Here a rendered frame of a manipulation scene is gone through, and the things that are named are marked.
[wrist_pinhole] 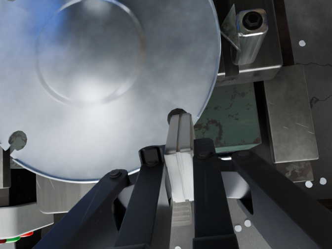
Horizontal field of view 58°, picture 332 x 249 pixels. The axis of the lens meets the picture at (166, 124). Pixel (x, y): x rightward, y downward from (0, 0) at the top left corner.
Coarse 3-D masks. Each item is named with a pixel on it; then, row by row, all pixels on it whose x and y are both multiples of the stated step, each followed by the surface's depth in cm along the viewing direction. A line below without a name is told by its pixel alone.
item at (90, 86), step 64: (0, 0) 36; (64, 0) 35; (128, 0) 34; (192, 0) 33; (0, 64) 35; (64, 64) 33; (128, 64) 32; (192, 64) 32; (0, 128) 34; (64, 128) 33; (128, 128) 32
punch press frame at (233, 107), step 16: (224, 96) 44; (240, 96) 44; (176, 112) 45; (208, 112) 44; (224, 112) 44; (240, 112) 44; (256, 112) 43; (208, 128) 44; (224, 128) 44; (240, 128) 43; (256, 128) 43; (16, 144) 48; (224, 144) 43; (240, 144) 43; (256, 144) 45
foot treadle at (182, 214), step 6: (174, 204) 91; (180, 204) 90; (186, 204) 90; (174, 210) 90; (180, 210) 90; (186, 210) 90; (174, 216) 90; (180, 216) 90; (186, 216) 89; (174, 222) 90; (180, 222) 90; (186, 222) 89
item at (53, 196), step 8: (40, 176) 32; (40, 184) 32; (48, 184) 32; (56, 184) 32; (64, 184) 32; (72, 184) 32; (80, 184) 32; (88, 184) 32; (40, 192) 32; (48, 192) 32; (56, 192) 32; (64, 192) 32; (72, 192) 32; (80, 192) 32; (40, 200) 32; (48, 200) 32; (56, 200) 32; (64, 200) 32; (72, 200) 32; (40, 208) 32; (48, 208) 32; (56, 208) 32; (64, 208) 32
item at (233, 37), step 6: (234, 6) 31; (234, 12) 31; (228, 18) 31; (234, 18) 31; (222, 24) 31; (228, 24) 31; (234, 24) 31; (222, 30) 31; (228, 30) 31; (234, 30) 31; (228, 36) 31; (234, 36) 31; (234, 42) 31; (240, 48) 31
